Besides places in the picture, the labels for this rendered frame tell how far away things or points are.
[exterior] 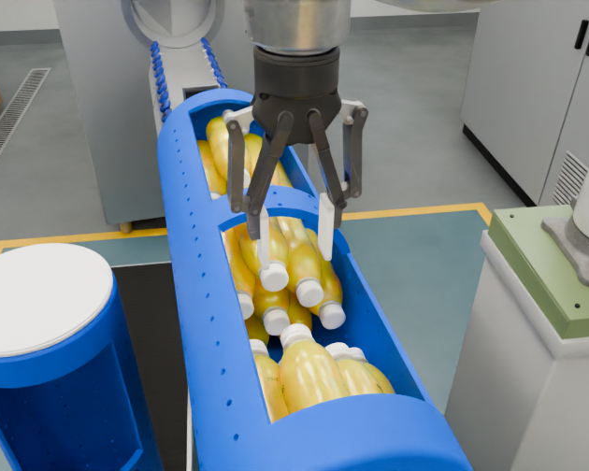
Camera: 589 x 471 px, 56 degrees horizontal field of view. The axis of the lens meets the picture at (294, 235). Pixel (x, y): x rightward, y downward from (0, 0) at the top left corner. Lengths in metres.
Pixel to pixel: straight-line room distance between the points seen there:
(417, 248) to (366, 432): 2.30
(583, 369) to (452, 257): 1.72
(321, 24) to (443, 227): 2.56
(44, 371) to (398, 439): 0.62
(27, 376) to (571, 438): 1.02
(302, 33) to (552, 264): 0.74
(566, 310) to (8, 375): 0.89
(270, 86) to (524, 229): 0.76
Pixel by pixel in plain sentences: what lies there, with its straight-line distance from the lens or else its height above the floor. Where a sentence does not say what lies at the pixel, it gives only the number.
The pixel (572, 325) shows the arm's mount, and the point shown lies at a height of 1.03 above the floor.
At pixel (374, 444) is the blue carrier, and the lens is 0.54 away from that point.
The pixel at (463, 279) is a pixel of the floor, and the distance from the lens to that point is 2.67.
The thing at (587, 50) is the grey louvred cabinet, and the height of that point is 0.91.
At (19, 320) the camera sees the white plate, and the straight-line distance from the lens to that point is 1.01.
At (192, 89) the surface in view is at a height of 1.08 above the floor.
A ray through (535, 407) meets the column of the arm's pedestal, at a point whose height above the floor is 0.81.
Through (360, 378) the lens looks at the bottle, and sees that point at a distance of 0.69.
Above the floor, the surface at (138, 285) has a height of 0.15.
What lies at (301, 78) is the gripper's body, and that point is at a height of 1.51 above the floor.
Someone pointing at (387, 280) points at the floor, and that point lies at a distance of 2.59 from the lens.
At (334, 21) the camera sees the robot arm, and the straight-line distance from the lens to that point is 0.47.
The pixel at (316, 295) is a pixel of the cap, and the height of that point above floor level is 1.12.
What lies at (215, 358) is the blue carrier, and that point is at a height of 1.19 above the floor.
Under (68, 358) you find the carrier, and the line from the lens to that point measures 0.99.
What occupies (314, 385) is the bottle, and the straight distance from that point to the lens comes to 0.62.
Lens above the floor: 1.68
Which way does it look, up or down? 37 degrees down
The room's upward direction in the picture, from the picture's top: straight up
